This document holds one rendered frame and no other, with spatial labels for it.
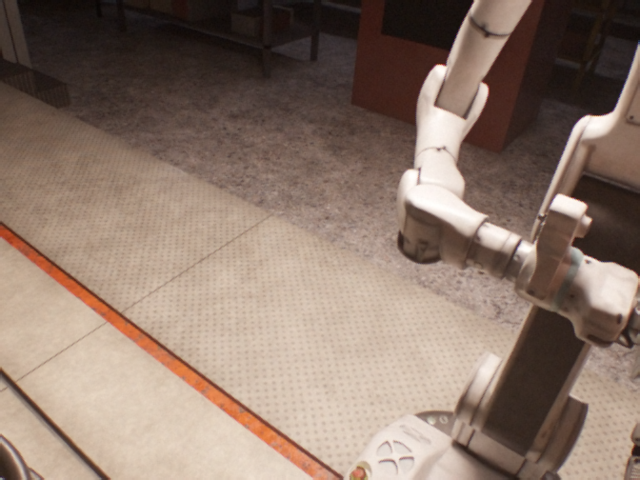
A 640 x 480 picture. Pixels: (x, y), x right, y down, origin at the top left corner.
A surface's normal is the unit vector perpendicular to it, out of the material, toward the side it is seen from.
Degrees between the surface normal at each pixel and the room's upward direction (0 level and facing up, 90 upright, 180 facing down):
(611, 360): 0
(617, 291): 6
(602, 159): 98
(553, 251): 71
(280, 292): 0
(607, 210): 37
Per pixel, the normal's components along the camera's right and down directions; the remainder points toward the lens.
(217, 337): 0.05, -0.80
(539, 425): -0.55, 0.18
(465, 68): -0.23, 0.33
